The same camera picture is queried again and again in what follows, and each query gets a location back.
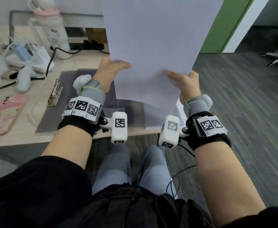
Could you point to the person's right hand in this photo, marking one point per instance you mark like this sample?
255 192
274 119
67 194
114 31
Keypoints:
188 86

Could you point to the person's black top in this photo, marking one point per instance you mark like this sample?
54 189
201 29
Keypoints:
34 194

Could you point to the person's left forearm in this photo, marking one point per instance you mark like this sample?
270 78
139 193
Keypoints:
69 144

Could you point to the phone in pink case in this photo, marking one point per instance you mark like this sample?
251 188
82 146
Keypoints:
3 113

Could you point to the white tagged wrist marker band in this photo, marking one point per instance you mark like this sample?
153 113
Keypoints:
211 125
82 106

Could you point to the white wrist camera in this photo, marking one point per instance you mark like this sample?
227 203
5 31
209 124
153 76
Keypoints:
119 128
169 131

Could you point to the white paper sheet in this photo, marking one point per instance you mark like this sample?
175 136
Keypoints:
158 45

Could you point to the person's right forearm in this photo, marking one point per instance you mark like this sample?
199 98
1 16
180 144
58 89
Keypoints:
224 178

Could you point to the person's left thumb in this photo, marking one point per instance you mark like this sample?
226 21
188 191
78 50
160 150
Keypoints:
121 65

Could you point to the grey clipboard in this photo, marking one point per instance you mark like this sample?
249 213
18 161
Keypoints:
58 111

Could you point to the black power strip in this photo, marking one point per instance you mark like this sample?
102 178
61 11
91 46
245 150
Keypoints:
86 45

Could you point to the white office chair base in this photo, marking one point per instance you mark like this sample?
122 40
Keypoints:
277 56

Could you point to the white bottle with pink lid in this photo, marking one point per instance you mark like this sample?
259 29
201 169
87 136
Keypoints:
53 33

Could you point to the grey wrist sleeve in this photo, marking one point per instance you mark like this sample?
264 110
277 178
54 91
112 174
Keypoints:
198 104
91 89

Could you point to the person's left hand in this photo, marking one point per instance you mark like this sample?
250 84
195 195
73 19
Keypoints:
107 74

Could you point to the white flat box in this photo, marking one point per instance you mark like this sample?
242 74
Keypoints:
40 60

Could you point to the green door panel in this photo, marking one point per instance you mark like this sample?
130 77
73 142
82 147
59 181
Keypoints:
222 26

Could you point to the white handheld device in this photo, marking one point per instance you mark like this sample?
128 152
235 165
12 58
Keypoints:
24 78

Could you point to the white paper under clipboard cover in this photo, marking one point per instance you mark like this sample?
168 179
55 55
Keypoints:
180 116

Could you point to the light blue charger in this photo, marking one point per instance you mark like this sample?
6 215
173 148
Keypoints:
21 52

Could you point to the person's right thumb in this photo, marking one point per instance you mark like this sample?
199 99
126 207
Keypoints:
174 75

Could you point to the metal clipboard clip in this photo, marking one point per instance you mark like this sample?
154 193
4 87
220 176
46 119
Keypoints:
54 93

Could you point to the brown cardboard box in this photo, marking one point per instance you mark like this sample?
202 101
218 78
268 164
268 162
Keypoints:
95 35

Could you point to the person's blue jeans legs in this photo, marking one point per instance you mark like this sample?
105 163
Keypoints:
150 168

